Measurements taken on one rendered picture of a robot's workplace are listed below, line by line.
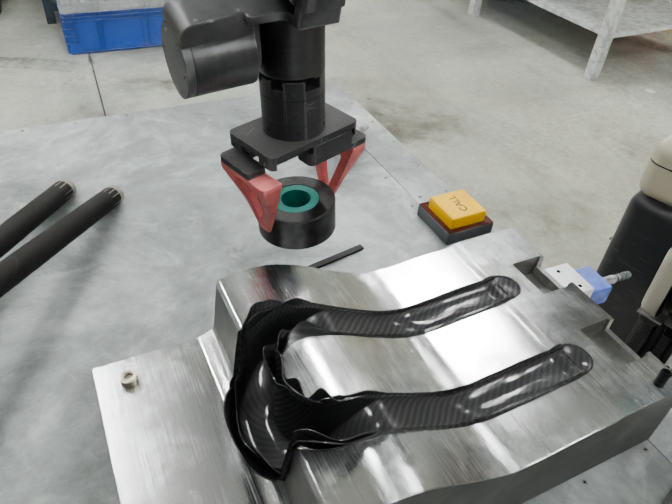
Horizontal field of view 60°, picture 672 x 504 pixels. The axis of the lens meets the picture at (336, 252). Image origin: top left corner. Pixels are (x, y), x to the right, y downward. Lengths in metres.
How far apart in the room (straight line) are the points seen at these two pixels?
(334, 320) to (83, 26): 3.14
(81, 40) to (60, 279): 2.86
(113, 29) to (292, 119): 3.11
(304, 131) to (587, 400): 0.35
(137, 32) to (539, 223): 2.39
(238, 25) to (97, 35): 3.15
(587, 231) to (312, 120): 1.99
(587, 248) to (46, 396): 1.99
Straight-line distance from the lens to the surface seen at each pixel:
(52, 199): 0.89
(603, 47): 3.74
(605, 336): 0.69
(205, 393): 0.57
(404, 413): 0.50
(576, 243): 2.35
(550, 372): 0.61
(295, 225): 0.56
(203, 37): 0.45
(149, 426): 0.56
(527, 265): 0.72
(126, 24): 3.59
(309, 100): 0.50
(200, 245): 0.82
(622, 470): 0.68
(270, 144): 0.52
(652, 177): 1.30
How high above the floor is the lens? 1.32
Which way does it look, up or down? 40 degrees down
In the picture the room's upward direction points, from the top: 5 degrees clockwise
